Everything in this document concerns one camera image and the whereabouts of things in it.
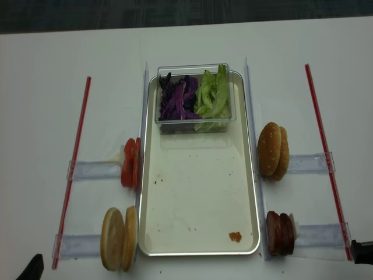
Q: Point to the right red rail strip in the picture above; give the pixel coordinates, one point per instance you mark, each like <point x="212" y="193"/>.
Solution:
<point x="332" y="177"/>

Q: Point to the rear brown meat patty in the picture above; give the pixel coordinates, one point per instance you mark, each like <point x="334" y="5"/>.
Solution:
<point x="291" y="236"/>

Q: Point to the cream rectangular metal tray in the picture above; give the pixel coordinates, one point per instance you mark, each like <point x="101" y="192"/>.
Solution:
<point x="198" y="188"/>

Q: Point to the upper right clear holder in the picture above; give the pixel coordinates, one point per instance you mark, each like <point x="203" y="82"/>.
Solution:
<point x="317" y="163"/>

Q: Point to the rear sesame top bun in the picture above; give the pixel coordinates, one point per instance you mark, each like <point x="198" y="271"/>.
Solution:
<point x="282" y="166"/>

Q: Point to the white pusher block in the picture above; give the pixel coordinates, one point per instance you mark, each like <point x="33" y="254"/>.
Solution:
<point x="122" y="156"/>
<point x="294" y="225"/>

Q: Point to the clear holder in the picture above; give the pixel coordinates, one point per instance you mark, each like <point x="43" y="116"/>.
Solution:
<point x="327" y="235"/>
<point x="80" y="170"/>
<point x="70" y="246"/>
<point x="317" y="163"/>

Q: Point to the white pusher block right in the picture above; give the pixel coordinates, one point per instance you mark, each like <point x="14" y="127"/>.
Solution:
<point x="294" y="225"/>

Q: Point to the orange food scrap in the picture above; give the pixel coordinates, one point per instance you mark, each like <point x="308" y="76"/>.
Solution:
<point x="235" y="236"/>

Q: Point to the middle brown meat patty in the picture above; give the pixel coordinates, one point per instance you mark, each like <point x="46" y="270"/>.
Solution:
<point x="284" y="242"/>

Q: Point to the lower right clear holder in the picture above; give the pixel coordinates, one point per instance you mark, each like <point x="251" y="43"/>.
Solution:
<point x="327" y="235"/>

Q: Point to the upper left clear holder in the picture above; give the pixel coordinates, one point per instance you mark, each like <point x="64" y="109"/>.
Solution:
<point x="80" y="170"/>

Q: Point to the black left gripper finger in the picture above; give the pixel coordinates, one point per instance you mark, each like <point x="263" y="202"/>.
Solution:
<point x="34" y="269"/>

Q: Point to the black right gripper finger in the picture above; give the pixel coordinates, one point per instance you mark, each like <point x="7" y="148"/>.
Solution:
<point x="362" y="253"/>

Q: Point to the white pusher block left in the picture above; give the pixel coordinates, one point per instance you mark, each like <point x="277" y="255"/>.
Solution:
<point x="122" y="156"/>

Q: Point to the purple cabbage leaves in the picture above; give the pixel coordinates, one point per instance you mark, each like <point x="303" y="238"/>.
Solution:
<point x="178" y="98"/>

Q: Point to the bun slice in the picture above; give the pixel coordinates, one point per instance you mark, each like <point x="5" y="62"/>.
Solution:
<point x="130" y="238"/>
<point x="112" y="238"/>

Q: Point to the inner red tomato slice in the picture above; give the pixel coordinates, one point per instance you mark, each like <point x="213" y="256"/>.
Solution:
<point x="136" y="153"/>

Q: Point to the green lettuce leaves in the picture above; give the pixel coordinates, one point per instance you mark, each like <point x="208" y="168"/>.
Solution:
<point x="212" y="101"/>

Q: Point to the lower left clear holder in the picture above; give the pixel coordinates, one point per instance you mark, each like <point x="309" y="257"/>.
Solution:
<point x="70" y="246"/>

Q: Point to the left red rail strip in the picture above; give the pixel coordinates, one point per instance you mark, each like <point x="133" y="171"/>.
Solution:
<point x="69" y="183"/>

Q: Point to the red rail strip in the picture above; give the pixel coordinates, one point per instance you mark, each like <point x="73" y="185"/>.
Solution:
<point x="332" y="177"/>
<point x="69" y="183"/>

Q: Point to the clear plastic salad box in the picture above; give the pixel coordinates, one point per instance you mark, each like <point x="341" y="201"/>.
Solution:
<point x="196" y="71"/>

